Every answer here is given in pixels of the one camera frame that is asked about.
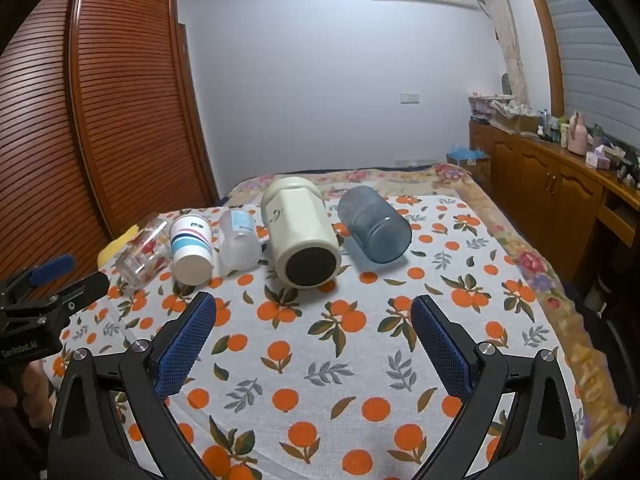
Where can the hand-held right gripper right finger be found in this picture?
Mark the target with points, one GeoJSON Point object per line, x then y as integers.
{"type": "Point", "coordinates": [445, 350]}

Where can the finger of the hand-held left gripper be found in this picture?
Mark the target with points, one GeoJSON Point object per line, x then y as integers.
{"type": "Point", "coordinates": [50, 268]}
{"type": "Point", "coordinates": [85, 290]}

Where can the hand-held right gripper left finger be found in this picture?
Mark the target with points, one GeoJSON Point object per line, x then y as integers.
{"type": "Point", "coordinates": [182, 355]}

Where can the cream insulated cup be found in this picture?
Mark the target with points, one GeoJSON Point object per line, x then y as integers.
{"type": "Point", "coordinates": [300, 225]}

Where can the clear glass cup floral print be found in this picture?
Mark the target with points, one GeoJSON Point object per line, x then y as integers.
{"type": "Point", "coordinates": [142, 257]}

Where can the white paper cup blue stripes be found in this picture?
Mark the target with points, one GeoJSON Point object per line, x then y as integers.
{"type": "Point", "coordinates": [190, 252]}

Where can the blue translucent cup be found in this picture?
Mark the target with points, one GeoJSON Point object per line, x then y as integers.
{"type": "Point", "coordinates": [375, 225]}

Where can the person's left hand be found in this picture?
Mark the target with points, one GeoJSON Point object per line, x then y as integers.
{"type": "Point", "coordinates": [37, 395]}

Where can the yellow cloth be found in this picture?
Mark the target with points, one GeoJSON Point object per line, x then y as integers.
{"type": "Point", "coordinates": [112, 252]}

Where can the floral bed blanket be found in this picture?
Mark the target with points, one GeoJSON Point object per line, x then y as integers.
{"type": "Point", "coordinates": [530, 262]}

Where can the frosted clear plastic bottle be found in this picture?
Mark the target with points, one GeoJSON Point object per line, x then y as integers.
{"type": "Point", "coordinates": [240, 245]}

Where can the orange fruit print cloth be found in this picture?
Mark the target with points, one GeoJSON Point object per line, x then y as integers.
{"type": "Point", "coordinates": [320, 365]}

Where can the wooden slatted wardrobe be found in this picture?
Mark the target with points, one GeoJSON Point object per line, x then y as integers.
{"type": "Point", "coordinates": [100, 135]}

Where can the blue plastic bag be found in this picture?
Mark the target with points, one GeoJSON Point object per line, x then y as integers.
{"type": "Point", "coordinates": [462, 154]}

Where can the wooden sideboard cabinet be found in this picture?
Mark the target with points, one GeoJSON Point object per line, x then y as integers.
{"type": "Point", "coordinates": [540, 175]}

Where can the cardboard box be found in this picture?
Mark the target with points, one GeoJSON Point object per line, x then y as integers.
{"type": "Point", "coordinates": [515, 119]}

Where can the stack of pink boxes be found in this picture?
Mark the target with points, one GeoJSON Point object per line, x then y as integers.
{"type": "Point", "coordinates": [480, 107]}

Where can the tissue box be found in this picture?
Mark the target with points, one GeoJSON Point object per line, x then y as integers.
{"type": "Point", "coordinates": [599, 159]}

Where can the pink thermos jug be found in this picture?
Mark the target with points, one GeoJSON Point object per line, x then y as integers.
{"type": "Point", "coordinates": [577, 135]}

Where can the green bottle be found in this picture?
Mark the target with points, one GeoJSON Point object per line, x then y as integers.
{"type": "Point", "coordinates": [598, 135]}

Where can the pale patterned curtain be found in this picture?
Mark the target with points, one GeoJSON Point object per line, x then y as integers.
{"type": "Point", "coordinates": [512, 50]}

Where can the window blind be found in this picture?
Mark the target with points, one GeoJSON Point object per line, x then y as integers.
{"type": "Point", "coordinates": [585, 60]}

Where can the white wall socket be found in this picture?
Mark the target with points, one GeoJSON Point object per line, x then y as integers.
{"type": "Point", "coordinates": [409, 97]}

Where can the wooden window frame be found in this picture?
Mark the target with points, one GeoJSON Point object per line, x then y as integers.
{"type": "Point", "coordinates": [542, 35]}

